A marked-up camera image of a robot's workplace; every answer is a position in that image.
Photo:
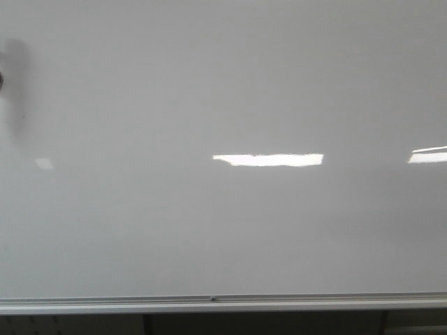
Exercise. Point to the dark cabinet under whiteboard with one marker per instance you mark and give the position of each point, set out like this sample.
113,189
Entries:
418,321

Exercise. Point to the white whiteboard with aluminium frame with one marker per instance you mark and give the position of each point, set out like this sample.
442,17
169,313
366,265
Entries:
218,156

